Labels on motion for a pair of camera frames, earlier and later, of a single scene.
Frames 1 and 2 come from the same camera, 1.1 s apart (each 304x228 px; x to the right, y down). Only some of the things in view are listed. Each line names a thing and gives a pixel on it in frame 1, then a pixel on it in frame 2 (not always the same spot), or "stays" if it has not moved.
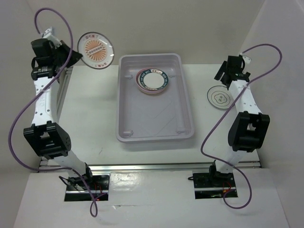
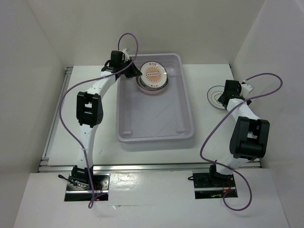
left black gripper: [75, 57] to [134, 71]
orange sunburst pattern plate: [97, 49] to [154, 74]
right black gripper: [223, 70] to [220, 99]
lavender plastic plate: [144, 90] stays
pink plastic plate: [153, 92] stays
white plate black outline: [220, 96] stays
